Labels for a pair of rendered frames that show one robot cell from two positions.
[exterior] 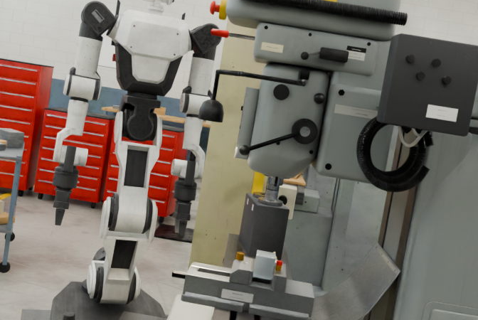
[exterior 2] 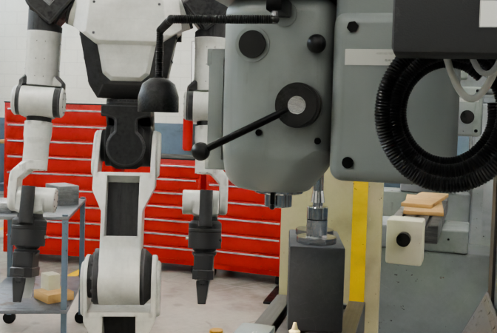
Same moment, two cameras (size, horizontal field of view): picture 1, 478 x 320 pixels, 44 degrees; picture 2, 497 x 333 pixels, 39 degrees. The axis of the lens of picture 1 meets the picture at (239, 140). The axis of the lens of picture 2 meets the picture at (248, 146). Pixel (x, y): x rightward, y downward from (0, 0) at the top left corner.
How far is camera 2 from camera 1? 65 cm
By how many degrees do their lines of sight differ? 13
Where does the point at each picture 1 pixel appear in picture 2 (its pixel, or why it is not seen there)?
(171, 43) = (151, 19)
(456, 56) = not seen: outside the picture
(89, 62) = (43, 64)
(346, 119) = (367, 74)
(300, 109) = (289, 68)
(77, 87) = (28, 101)
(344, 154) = (374, 137)
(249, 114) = (218, 92)
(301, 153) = (302, 146)
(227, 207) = not seen: hidden behind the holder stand
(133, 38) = (95, 18)
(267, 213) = (309, 258)
